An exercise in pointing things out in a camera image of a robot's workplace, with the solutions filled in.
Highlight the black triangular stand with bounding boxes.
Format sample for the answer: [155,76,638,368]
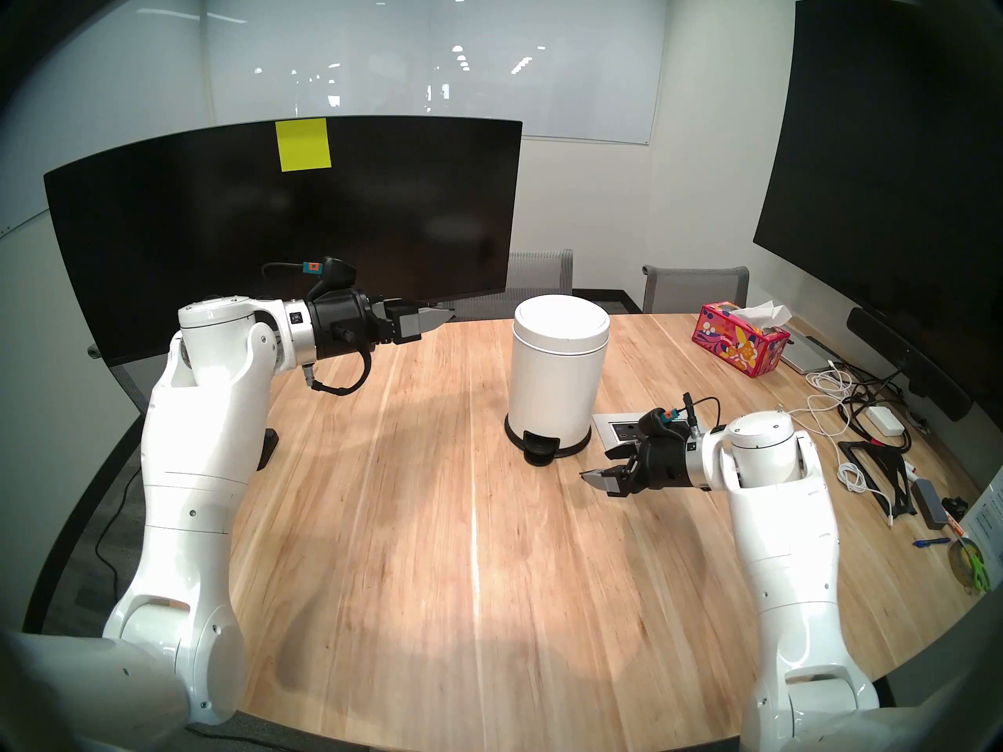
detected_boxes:
[837,440,919,516]

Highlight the grey mesh office chair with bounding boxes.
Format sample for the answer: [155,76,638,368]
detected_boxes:
[453,249,574,320]
[642,265,750,314]

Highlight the clear tape roll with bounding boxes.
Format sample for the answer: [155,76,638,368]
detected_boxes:
[947,535,994,596]

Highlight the long white charging cable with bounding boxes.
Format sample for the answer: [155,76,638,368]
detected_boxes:
[774,365,856,477]

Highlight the black floor cable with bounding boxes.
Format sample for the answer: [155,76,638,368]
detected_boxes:
[94,476,130,595]

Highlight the black right wrist cables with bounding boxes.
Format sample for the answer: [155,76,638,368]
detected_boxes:
[680,392,726,434]

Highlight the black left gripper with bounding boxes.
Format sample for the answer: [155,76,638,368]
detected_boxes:
[306,287,457,361]

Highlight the white paper sign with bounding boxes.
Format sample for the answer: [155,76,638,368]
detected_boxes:
[960,467,1003,571]

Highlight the silver table power outlet box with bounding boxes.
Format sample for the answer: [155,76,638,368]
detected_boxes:
[592,411,701,454]

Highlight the curved black computer monitor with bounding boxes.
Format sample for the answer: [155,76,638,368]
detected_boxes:
[43,116,523,367]

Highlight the yellow sticky note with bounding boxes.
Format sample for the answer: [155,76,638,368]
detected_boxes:
[275,118,332,172]

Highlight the white pedal trash can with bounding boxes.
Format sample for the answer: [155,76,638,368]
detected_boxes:
[504,331,610,457]

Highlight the coiled white cable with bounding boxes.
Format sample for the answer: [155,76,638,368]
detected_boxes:
[837,461,896,528]

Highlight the grey adapter hub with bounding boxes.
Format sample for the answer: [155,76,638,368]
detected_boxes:
[911,479,949,528]

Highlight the large black wall television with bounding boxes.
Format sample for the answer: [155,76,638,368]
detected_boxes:
[753,0,1003,383]

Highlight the black cable tangle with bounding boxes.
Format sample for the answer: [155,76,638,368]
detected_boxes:
[838,363,918,454]

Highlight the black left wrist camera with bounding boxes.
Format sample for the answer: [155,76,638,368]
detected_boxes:
[306,255,357,303]

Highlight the glass wall whiteboard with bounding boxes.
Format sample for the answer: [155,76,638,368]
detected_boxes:
[205,0,667,146]

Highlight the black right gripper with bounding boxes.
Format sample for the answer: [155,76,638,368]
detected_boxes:
[580,436,692,499]

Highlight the white trash can lid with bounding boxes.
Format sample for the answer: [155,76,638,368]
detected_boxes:
[513,295,610,349]

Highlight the silver laptop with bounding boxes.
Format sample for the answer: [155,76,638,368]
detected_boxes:
[780,324,843,375]

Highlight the pink patterned tissue box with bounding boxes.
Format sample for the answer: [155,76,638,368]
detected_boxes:
[692,300,792,378]

